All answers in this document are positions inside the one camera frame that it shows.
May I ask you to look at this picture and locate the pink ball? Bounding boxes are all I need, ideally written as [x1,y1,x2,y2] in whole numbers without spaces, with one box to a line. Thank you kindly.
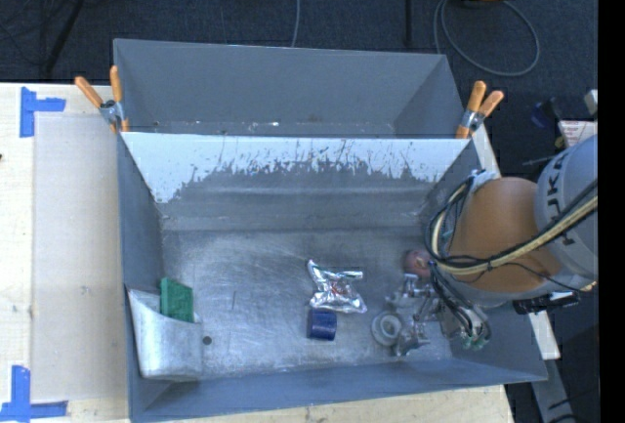
[400,248,434,279]

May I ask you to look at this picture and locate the crumpled silver foil packet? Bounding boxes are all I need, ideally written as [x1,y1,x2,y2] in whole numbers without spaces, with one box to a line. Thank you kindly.
[306,259,369,316]

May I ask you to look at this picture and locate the dark green flat block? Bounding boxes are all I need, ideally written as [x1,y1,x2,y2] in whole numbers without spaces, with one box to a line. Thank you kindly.
[159,276,195,324]

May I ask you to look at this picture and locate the grey metal bin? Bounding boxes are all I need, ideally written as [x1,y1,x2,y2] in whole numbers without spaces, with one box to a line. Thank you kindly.
[111,38,550,423]

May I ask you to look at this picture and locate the white tape roll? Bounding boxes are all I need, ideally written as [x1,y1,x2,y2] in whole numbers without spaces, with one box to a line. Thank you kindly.
[370,311,404,347]

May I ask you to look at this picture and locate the pale wood flat board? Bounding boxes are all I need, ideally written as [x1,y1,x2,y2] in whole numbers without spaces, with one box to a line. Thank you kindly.
[30,111,131,405]

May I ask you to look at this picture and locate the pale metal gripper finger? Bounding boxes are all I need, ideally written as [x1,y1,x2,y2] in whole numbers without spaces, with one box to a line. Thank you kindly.
[393,313,434,359]
[385,273,436,308]

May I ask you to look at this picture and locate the dark blue cylinder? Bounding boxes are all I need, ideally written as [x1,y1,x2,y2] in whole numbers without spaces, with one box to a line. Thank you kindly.
[306,308,339,342]

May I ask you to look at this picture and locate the pale grey metal corner pocket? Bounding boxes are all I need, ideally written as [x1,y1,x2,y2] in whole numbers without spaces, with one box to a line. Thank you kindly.
[126,285,204,381]

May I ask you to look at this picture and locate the black cylinder on white bracket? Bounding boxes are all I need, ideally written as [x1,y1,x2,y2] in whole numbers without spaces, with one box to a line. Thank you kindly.
[512,290,582,316]

